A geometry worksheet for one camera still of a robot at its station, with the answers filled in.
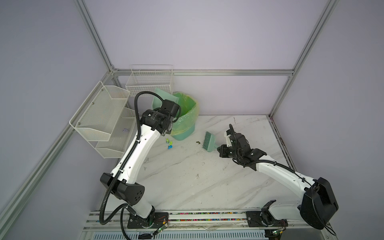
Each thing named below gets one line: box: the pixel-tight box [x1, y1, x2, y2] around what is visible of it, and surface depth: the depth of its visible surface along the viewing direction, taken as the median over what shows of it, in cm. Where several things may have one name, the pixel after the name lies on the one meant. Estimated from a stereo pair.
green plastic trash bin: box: [170, 92, 200, 141], surface depth 95 cm
